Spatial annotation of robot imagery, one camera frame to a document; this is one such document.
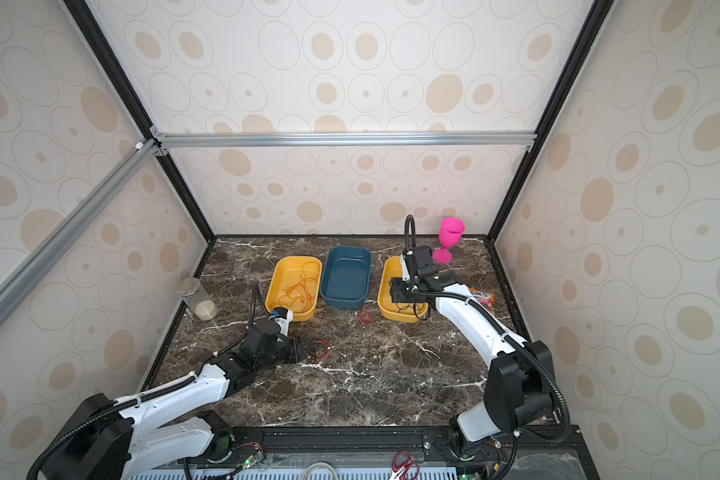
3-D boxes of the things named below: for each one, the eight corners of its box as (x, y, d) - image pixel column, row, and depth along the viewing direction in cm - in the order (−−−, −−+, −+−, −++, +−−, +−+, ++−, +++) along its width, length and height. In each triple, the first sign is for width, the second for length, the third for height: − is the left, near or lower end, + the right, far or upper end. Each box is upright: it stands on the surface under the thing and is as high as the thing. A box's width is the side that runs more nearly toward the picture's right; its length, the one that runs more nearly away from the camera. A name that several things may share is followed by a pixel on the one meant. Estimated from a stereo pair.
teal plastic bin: (321, 308, 102) (319, 298, 97) (327, 257, 116) (325, 246, 111) (372, 308, 102) (373, 298, 97) (372, 257, 116) (372, 246, 111)
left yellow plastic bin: (264, 322, 98) (259, 313, 94) (278, 266, 113) (274, 256, 109) (318, 322, 98) (316, 313, 94) (325, 266, 113) (323, 256, 109)
